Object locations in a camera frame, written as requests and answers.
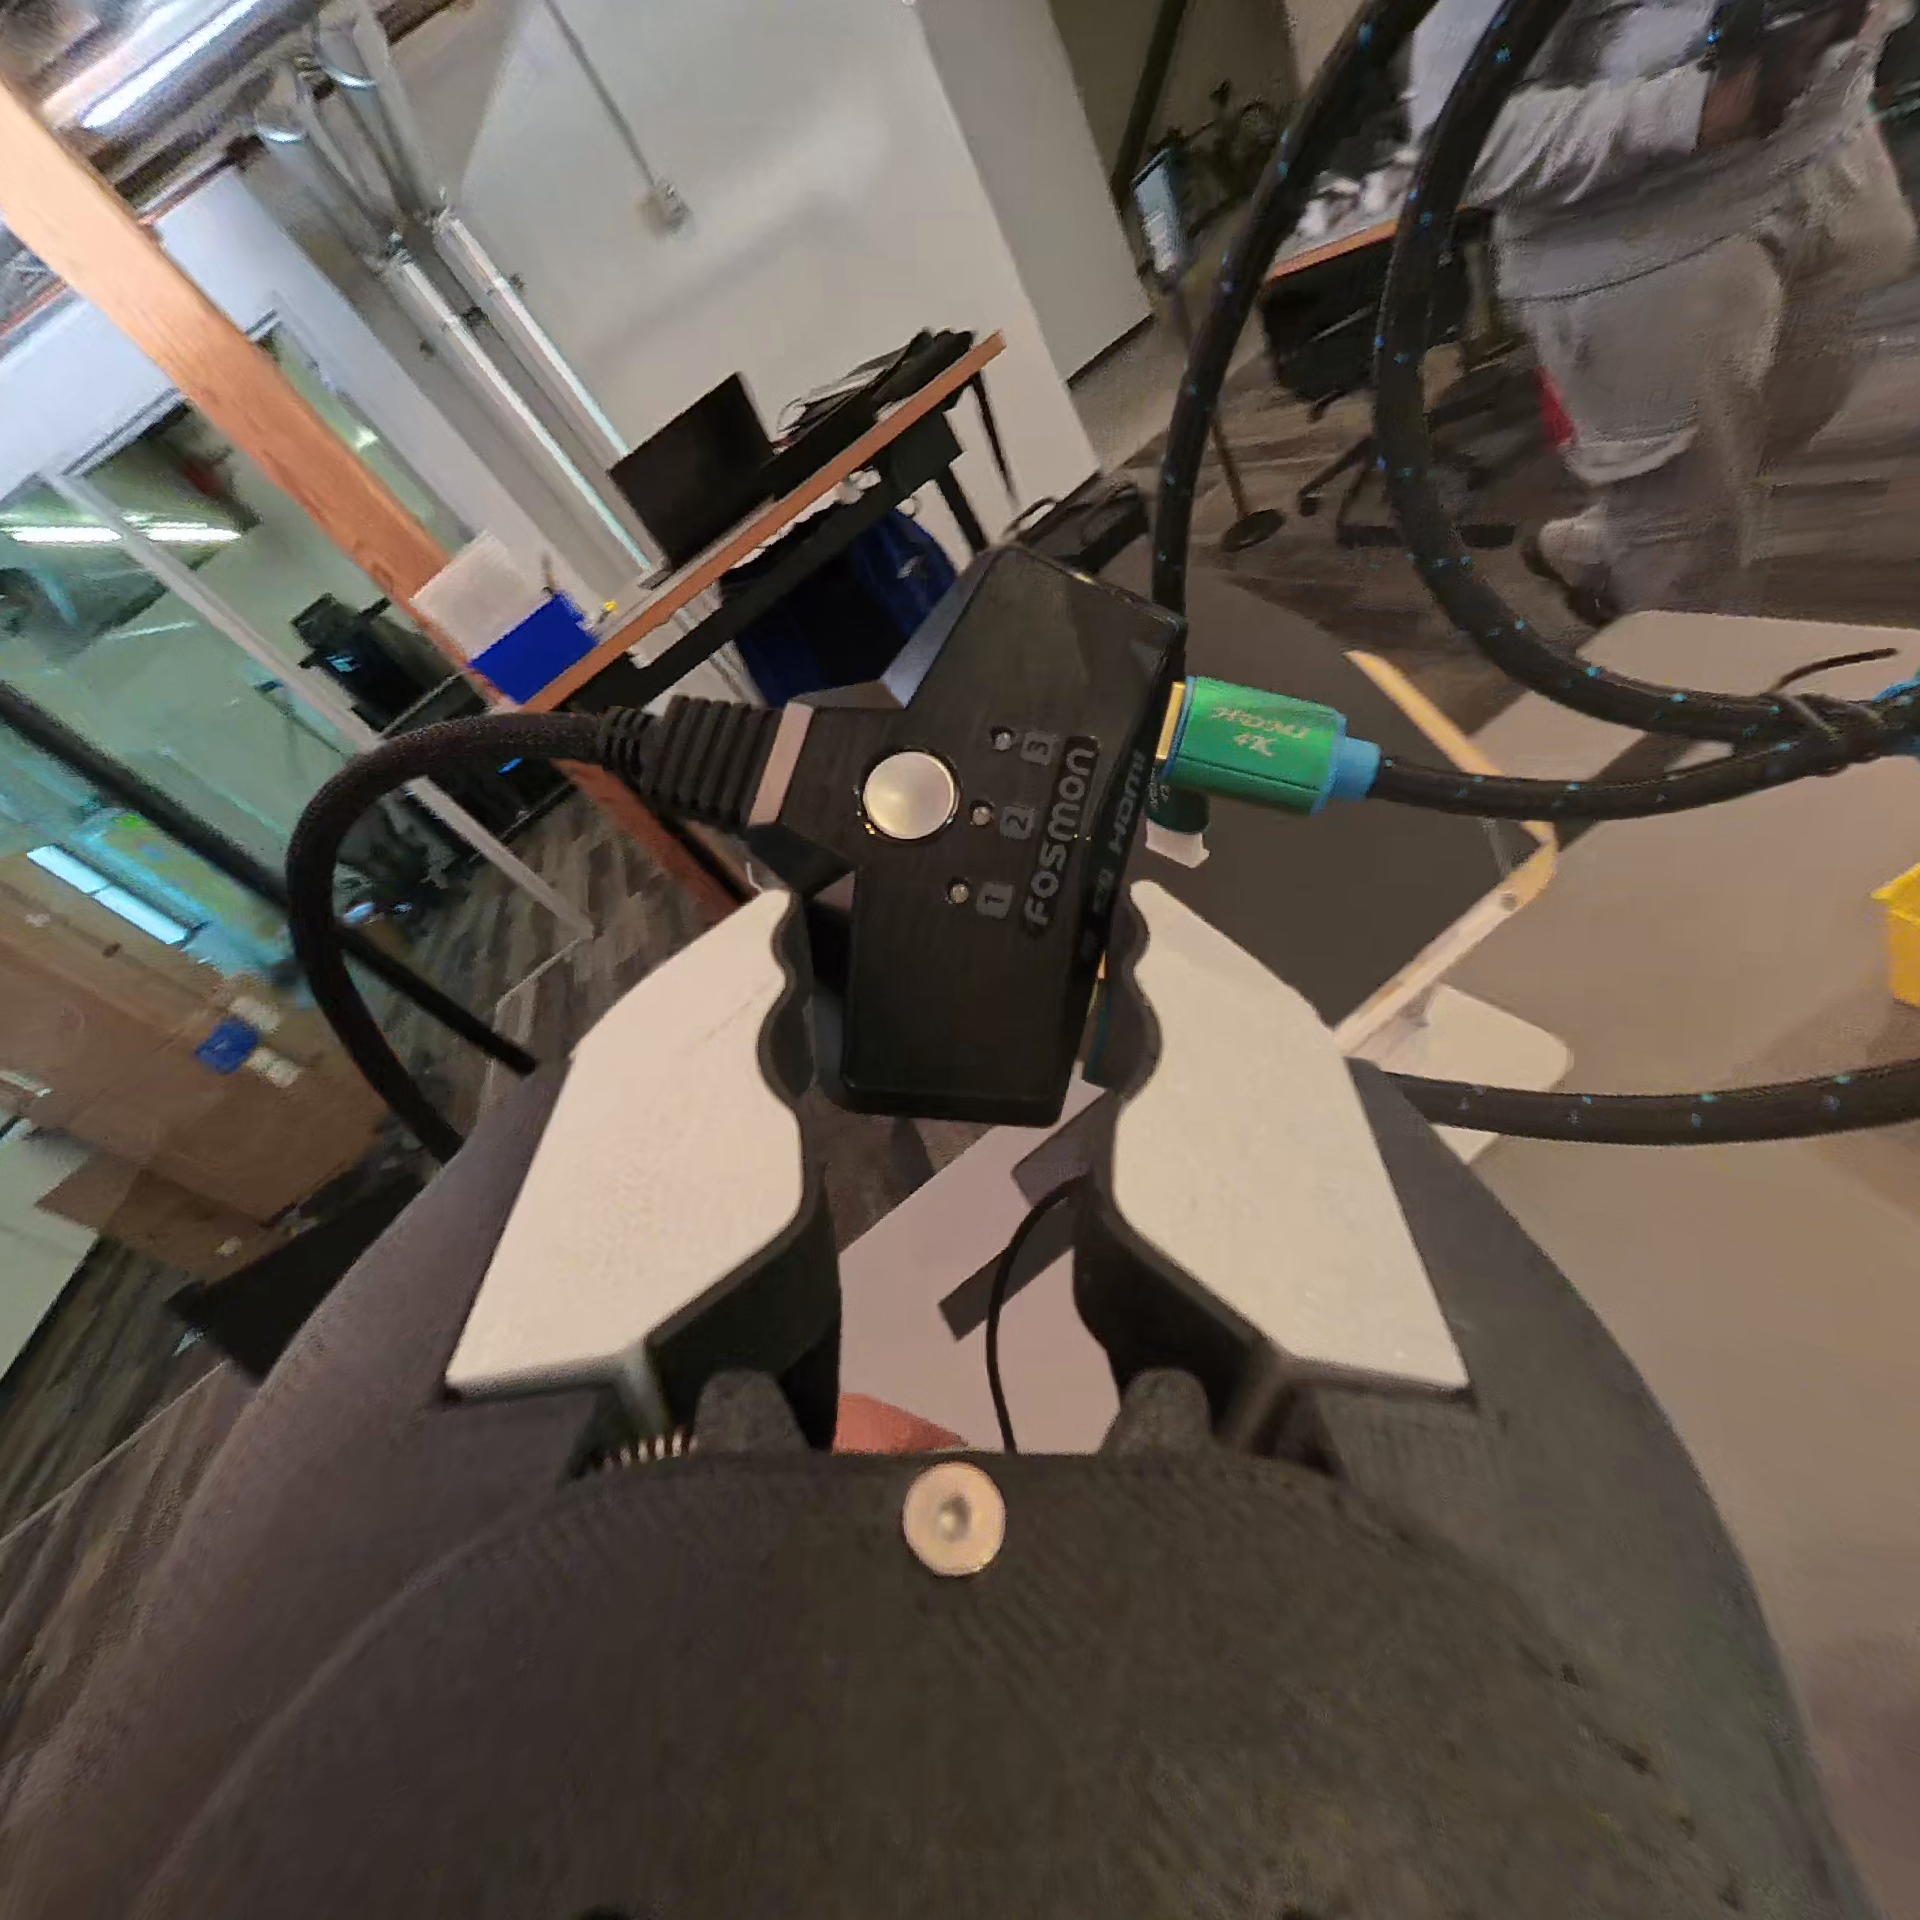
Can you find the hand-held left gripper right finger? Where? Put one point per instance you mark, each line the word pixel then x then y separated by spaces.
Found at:
pixel 1276 1184

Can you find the wooden desk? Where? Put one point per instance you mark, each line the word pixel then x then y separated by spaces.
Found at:
pixel 780 503

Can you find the wood-rimmed black board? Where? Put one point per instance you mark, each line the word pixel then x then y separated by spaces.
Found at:
pixel 1350 915

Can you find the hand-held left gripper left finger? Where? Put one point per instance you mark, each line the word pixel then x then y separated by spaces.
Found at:
pixel 646 1170

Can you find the black laptop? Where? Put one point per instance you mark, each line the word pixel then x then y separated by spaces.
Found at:
pixel 691 465

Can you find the large cardboard box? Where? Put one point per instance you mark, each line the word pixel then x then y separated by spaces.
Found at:
pixel 150 1049

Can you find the yellow plastic bin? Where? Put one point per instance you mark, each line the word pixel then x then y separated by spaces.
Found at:
pixel 1902 938

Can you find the blue plastic box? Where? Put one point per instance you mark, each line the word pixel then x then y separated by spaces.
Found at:
pixel 533 651

